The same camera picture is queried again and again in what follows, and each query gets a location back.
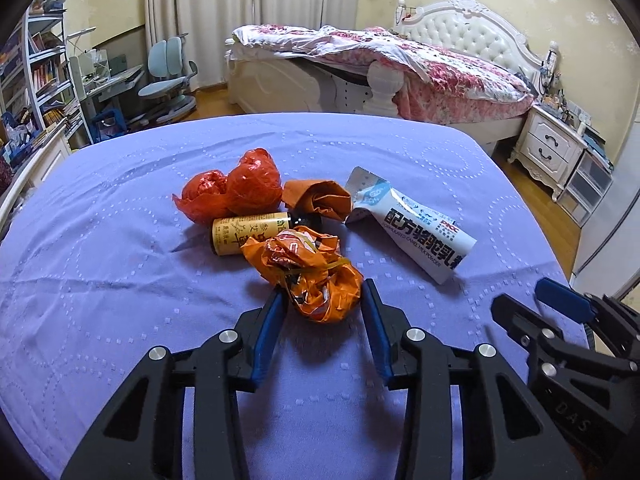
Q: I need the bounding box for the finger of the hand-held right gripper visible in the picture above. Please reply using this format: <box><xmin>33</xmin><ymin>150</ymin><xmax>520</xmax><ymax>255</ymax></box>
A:
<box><xmin>491</xmin><ymin>294</ymin><xmax>591</xmax><ymax>361</ymax></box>
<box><xmin>534</xmin><ymin>276</ymin><xmax>640</xmax><ymax>341</ymax></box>

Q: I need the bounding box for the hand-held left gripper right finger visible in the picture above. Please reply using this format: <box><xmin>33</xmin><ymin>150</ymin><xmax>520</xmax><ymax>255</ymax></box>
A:
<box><xmin>361</xmin><ymin>277</ymin><xmax>586</xmax><ymax>480</ymax></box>

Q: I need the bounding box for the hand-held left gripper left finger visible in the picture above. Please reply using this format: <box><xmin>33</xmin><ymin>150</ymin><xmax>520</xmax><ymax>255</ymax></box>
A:
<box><xmin>60</xmin><ymin>287</ymin><xmax>291</xmax><ymax>480</ymax></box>

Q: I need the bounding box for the orange wrapper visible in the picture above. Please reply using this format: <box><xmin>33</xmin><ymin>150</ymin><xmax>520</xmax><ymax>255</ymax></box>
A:
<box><xmin>240</xmin><ymin>226</ymin><xmax>365</xmax><ymax>323</ymax></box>

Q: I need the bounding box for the sliding wardrobe door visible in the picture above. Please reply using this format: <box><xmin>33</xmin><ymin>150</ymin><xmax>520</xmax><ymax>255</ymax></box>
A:
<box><xmin>570</xmin><ymin>120</ymin><xmax>640</xmax><ymax>301</ymax></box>

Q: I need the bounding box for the yellow label bottle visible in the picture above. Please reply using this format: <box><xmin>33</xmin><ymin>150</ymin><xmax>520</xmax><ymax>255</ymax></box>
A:
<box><xmin>211</xmin><ymin>212</ymin><xmax>293</xmax><ymax>256</ymax></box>

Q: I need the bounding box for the white powder packet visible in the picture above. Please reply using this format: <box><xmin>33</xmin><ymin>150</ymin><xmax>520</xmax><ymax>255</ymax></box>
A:
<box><xmin>345</xmin><ymin>166</ymin><xmax>476</xmax><ymax>286</ymax></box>

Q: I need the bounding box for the clear plastic drawer unit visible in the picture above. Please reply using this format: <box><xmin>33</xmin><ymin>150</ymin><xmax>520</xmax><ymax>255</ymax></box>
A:
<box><xmin>557</xmin><ymin>150</ymin><xmax>615</xmax><ymax>226</ymax></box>

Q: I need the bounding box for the brown crumpled paper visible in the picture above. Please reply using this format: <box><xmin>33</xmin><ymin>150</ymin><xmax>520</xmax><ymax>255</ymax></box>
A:
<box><xmin>282</xmin><ymin>179</ymin><xmax>353</xmax><ymax>223</ymax></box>

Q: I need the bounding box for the red crumpled plastic bag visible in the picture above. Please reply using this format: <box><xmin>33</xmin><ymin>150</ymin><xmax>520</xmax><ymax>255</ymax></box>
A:
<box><xmin>172</xmin><ymin>169</ymin><xmax>236</xmax><ymax>226</ymax></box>
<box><xmin>227</xmin><ymin>147</ymin><xmax>283</xmax><ymax>216</ymax></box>

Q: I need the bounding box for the stack of blue books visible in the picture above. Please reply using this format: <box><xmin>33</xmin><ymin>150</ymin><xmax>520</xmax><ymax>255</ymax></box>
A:
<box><xmin>582</xmin><ymin>125</ymin><xmax>616</xmax><ymax>171</ymax></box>

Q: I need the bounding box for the white nightstand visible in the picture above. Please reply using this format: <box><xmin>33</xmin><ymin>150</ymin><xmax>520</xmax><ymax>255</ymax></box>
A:
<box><xmin>507</xmin><ymin>105</ymin><xmax>588</xmax><ymax>203</ymax></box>

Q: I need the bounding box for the purple tablecloth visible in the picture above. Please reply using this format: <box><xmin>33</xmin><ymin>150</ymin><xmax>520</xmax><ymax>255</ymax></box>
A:
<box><xmin>0</xmin><ymin>110</ymin><xmax>571</xmax><ymax>480</ymax></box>

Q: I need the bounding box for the pile of small bottles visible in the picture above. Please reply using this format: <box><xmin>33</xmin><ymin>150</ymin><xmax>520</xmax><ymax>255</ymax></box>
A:
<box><xmin>537</xmin><ymin>45</ymin><xmax>591</xmax><ymax>126</ymax></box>

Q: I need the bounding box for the pink floral bed sheet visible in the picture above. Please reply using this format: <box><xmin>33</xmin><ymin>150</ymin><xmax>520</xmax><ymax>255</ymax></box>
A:
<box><xmin>395</xmin><ymin>75</ymin><xmax>533</xmax><ymax>123</ymax></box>

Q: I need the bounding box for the blue stool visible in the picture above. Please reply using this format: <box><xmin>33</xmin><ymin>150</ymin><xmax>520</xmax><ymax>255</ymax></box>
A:
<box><xmin>91</xmin><ymin>109</ymin><xmax>128</xmax><ymax>145</ymax></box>

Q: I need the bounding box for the light blue desk chair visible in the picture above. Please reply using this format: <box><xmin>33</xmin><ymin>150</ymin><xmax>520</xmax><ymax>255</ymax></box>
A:
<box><xmin>137</xmin><ymin>36</ymin><xmax>198</xmax><ymax>126</ymax></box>

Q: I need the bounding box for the white tufted bed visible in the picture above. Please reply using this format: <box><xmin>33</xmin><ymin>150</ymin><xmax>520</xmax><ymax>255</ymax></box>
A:
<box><xmin>223</xmin><ymin>0</ymin><xmax>546</xmax><ymax>156</ymax></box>

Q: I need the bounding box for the floral quilt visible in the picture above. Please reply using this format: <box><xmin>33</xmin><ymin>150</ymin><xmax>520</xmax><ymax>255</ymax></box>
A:
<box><xmin>232</xmin><ymin>24</ymin><xmax>533</xmax><ymax>106</ymax></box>

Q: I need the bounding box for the white study desk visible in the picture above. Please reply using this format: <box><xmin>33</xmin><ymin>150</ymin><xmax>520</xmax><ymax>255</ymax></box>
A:
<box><xmin>70</xmin><ymin>50</ymin><xmax>146</xmax><ymax>146</ymax></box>

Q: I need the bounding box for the white bookshelf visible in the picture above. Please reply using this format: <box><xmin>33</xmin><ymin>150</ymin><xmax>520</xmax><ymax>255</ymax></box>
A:
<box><xmin>0</xmin><ymin>0</ymin><xmax>76</xmax><ymax>196</ymax></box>

